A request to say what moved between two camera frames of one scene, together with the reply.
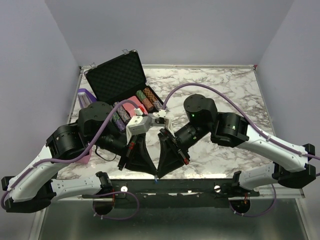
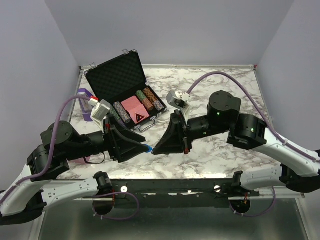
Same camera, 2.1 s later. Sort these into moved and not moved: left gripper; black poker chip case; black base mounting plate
Moved: left gripper
Not moved: black base mounting plate; black poker chip case
